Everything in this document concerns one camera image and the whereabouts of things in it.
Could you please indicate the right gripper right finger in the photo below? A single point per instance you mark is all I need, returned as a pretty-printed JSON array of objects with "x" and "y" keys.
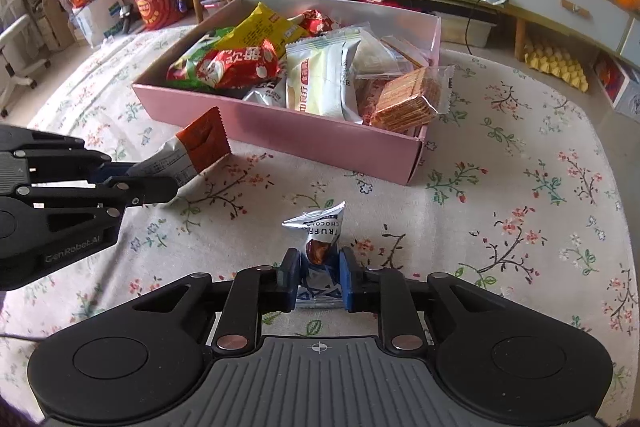
[{"x": 385, "y": 293}]

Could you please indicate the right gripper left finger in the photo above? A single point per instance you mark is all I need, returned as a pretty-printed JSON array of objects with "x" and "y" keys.
[{"x": 252, "y": 293}]

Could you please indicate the silver truffle chocolate packet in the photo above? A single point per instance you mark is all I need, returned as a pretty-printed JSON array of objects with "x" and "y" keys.
[{"x": 319, "y": 276}]

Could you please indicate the red jam biscuit packet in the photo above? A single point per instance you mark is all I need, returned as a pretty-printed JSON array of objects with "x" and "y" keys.
[{"x": 191, "y": 151}]

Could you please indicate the green chips snack packet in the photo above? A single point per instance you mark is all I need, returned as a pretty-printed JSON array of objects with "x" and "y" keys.
[{"x": 183, "y": 73}]

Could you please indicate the pink cardboard box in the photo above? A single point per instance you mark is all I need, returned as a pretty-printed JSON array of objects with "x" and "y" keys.
[{"x": 327, "y": 138}]

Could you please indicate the floral tablecloth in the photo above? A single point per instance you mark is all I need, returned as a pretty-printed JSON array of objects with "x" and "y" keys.
[{"x": 514, "y": 196}]

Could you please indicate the white shopping bag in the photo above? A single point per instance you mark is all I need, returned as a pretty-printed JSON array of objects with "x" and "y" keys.
[{"x": 99, "y": 20}]

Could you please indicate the wafer biscuit packet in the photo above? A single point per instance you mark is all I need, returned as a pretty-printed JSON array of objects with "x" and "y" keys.
[{"x": 413, "y": 100}]

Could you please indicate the red gift bag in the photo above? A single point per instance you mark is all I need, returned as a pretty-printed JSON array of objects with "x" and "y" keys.
[{"x": 157, "y": 14}]

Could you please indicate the red snack packet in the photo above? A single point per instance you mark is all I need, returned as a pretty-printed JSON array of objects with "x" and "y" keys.
[{"x": 238, "y": 68}]

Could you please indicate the white cream snack packet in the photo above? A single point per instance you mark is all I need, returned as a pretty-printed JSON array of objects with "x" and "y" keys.
[{"x": 320, "y": 75}]

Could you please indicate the yellow snack packet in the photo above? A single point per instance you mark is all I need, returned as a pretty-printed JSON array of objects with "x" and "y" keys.
[{"x": 262, "y": 24}]

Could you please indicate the yellow egg tray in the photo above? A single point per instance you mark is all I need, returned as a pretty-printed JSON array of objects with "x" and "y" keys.
[{"x": 544, "y": 56}]

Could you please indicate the white storage box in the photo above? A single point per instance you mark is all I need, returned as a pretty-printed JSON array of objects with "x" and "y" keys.
[{"x": 621, "y": 85}]

